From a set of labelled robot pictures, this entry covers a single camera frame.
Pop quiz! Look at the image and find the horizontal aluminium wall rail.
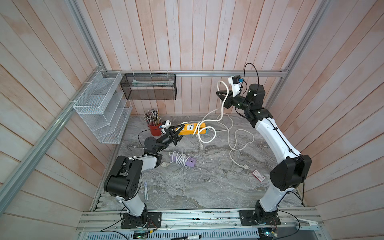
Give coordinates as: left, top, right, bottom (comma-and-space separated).
100, 69, 287, 78

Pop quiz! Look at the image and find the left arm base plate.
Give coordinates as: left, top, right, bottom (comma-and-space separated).
121, 212, 162, 229

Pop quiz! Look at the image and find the bundle of pencils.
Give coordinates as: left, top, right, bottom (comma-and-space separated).
144, 109, 162, 126

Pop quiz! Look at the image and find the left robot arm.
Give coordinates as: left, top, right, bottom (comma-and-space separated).
104, 124, 184, 228

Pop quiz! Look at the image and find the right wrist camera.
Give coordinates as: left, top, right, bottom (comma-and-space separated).
228, 75, 244, 97

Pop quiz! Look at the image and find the white cord of orange strip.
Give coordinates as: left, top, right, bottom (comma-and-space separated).
179, 80, 230, 151

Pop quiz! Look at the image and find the orange power strip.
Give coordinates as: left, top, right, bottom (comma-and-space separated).
179, 122, 207, 136

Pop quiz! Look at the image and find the white cord of purple strip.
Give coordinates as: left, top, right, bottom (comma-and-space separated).
160, 150, 193, 169

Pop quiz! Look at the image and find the purple power strip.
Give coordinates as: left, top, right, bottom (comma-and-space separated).
169, 151, 197, 168

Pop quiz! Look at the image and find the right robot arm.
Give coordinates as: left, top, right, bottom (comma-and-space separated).
216, 84, 312, 225

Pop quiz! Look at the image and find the white wire mesh shelf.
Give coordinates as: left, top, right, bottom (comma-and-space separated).
74, 71, 132, 144

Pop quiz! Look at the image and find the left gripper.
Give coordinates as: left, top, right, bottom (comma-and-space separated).
155, 124, 187, 153

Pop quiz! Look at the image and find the black mesh basket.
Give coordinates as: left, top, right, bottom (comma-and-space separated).
120, 73, 177, 101

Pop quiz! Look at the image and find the red pencil cup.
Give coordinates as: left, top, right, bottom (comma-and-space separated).
149, 123, 162, 137

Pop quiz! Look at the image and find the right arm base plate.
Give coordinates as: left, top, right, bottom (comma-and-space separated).
239, 209, 281, 226

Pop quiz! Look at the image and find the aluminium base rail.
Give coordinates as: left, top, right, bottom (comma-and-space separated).
76, 207, 331, 240

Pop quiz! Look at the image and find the pink white card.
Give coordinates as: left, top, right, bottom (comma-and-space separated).
252, 170, 266, 183

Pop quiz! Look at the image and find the black marker pen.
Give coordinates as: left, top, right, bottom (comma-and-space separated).
171, 235, 202, 240

